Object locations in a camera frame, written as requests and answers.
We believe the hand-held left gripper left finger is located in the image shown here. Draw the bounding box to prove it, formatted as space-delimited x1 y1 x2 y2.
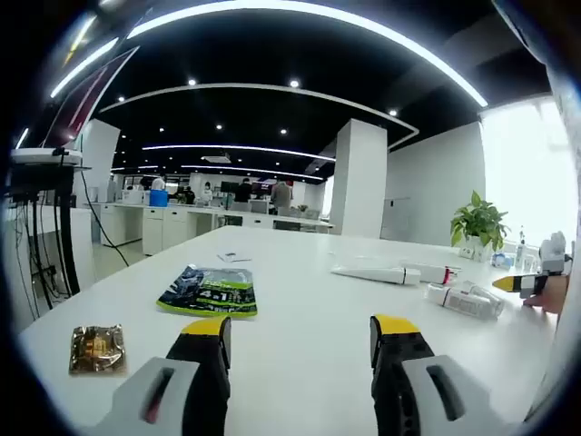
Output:
93 315 232 436

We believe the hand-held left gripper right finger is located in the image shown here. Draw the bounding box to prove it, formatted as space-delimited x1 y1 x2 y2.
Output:
369 313 514 436

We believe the white skincare bottle red collar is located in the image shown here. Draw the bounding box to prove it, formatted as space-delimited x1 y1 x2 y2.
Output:
401 262 463 283

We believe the white skincare tube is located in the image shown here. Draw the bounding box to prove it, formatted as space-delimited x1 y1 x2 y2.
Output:
330 264 422 287

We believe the white spray bottle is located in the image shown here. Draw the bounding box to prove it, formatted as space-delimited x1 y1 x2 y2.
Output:
515 225 527 270

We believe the person's right hand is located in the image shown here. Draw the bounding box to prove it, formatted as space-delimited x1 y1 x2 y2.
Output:
521 274 571 314

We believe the green and black foil packet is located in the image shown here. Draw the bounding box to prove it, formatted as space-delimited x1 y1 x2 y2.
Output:
156 264 259 318

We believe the potted green plant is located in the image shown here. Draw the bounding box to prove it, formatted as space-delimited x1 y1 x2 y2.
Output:
450 190 512 263

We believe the small gold foil packet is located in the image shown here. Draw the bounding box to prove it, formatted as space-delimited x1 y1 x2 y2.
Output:
68 323 128 376

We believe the white office counter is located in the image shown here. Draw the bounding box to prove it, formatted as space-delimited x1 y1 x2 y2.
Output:
85 202 335 255

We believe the dark tilted screen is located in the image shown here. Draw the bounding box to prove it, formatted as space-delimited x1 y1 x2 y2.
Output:
40 45 140 149

